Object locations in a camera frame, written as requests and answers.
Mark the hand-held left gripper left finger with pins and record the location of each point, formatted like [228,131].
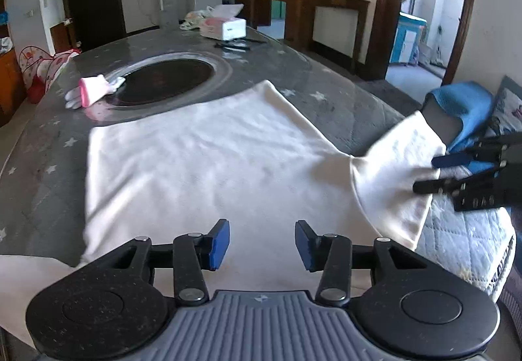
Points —
[218,245]

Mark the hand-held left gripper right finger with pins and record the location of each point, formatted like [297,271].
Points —
[306,247]

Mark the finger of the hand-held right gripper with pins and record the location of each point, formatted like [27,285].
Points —
[432,186]
[452,160]

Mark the white shirt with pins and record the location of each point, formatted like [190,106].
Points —
[204,165]

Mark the dark grey cloth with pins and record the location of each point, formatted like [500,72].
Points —
[442,124]

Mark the blue cloth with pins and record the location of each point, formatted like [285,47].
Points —
[469,104]

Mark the white quilted cushion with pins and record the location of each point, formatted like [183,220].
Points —
[456,242]

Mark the printed pillow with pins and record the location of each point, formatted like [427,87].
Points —
[509,108]

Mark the blue and white cabinet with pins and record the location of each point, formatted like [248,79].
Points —
[405,39]

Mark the round black cooktop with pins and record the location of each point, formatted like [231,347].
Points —
[163,75]

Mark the grey star-print table cover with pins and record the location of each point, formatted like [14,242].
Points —
[49,141]

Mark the white glove with pink cuff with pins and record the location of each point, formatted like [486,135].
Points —
[91,90]

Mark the wooden console table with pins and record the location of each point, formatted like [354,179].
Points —
[301,6]

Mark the pink and white tissue box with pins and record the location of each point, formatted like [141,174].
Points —
[224,28]

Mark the printed plastic bag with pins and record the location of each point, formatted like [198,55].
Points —
[195,20]

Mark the pink play tent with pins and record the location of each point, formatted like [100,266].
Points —
[34,63]

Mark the small brown cabinet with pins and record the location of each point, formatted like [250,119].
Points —
[61,37]

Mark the orange wooden shelf cabinet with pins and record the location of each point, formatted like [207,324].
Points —
[10,75]

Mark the dark wooden doorway frame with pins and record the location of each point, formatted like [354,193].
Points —
[387,18]

